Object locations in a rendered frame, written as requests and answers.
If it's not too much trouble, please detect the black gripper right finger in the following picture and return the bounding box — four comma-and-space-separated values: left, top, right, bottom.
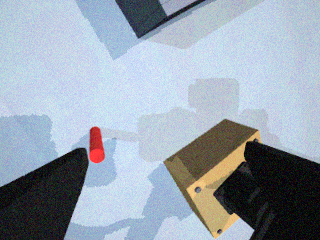
244, 140, 320, 240

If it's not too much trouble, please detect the red peg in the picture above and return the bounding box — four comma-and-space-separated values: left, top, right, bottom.
89, 127, 105, 163

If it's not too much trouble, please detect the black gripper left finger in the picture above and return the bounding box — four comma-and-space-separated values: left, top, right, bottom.
0, 147, 89, 240

